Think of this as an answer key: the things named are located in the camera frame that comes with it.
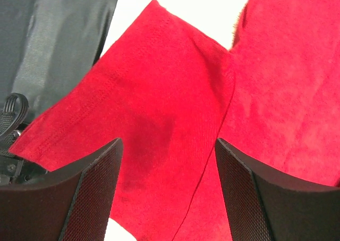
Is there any red t shirt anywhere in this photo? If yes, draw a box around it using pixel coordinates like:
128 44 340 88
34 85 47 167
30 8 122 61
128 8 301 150
11 0 339 240

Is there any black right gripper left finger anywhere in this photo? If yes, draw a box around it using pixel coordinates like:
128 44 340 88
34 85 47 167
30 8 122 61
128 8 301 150
1 138 123 240

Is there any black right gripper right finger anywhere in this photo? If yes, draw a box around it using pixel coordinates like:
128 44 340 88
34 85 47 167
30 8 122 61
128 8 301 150
215 138 339 240

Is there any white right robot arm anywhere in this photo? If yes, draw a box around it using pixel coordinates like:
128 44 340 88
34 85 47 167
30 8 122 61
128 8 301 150
1 93 339 240

